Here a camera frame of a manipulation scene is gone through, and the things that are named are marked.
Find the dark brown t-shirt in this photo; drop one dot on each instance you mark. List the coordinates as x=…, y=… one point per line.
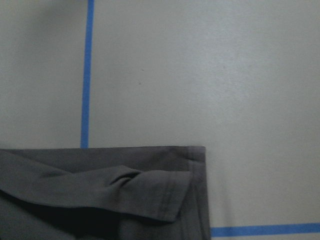
x=117, y=193

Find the brown paper table cover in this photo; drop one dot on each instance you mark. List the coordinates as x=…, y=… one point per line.
x=240, y=77

